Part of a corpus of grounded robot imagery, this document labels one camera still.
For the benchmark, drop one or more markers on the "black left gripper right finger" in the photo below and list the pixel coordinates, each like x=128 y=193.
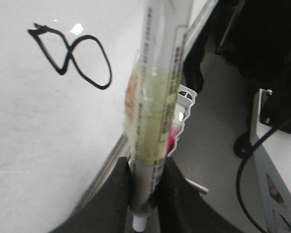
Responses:
x=181 y=208

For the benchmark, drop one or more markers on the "white whiteboard marker pen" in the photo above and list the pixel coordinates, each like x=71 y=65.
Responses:
x=159 y=65

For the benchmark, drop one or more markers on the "black caster wheel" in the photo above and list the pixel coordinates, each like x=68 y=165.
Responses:
x=243 y=146

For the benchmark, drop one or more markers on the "white whiteboard surface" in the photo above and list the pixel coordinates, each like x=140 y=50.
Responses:
x=64 y=70

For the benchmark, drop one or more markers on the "pink object in tray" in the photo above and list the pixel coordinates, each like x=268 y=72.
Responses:
x=176 y=128

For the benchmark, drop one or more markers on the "white robot stand frame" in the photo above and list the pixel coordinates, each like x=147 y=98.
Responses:
x=273 y=164

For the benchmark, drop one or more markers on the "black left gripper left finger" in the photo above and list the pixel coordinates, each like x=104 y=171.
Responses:
x=106 y=212

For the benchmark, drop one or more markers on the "white marker tray below board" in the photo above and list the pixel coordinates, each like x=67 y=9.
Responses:
x=185 y=100

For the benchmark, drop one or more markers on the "orange round magnet taped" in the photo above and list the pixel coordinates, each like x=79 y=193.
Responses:
x=130 y=95

